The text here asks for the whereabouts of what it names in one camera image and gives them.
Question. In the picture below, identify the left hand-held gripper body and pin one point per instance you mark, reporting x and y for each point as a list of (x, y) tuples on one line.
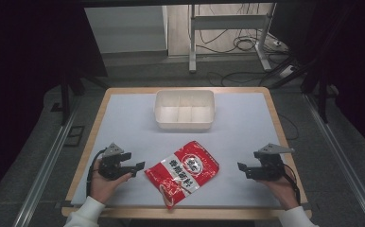
[(111, 167)]

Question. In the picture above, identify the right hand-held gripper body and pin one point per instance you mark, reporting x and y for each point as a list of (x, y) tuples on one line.
[(270, 168)]

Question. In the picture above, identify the red and white snack packet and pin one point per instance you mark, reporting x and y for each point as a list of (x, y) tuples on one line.
[(183, 171)]

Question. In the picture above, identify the white divided plastic container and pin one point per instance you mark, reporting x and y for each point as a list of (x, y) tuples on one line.
[(183, 113)]

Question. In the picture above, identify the person's left hand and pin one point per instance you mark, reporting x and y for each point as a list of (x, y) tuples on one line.
[(101, 187)]

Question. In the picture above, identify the person's right hand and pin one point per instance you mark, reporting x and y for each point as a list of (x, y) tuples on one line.
[(283, 190)]

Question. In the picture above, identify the pale grey table mat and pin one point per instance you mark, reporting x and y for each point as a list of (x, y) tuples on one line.
[(234, 132)]

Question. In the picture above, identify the wooden table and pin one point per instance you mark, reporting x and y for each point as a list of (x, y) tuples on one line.
[(183, 213)]

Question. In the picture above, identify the black metal stand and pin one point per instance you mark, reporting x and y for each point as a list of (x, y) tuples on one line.
[(65, 97), (322, 94)]

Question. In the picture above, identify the white power strip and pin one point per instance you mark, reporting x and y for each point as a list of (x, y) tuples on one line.
[(286, 71)]

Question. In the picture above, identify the dark curtain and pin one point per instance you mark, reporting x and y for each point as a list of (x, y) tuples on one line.
[(354, 63), (23, 78)]

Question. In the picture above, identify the white panel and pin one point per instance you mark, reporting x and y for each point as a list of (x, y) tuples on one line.
[(125, 28)]

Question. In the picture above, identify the white metal stand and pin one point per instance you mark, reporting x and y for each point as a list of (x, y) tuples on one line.
[(228, 22)]

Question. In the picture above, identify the black floor socket frame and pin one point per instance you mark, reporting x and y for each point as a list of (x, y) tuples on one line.
[(74, 136)]

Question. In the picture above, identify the metal floor rail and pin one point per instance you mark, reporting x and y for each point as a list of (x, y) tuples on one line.
[(344, 164), (45, 167)]

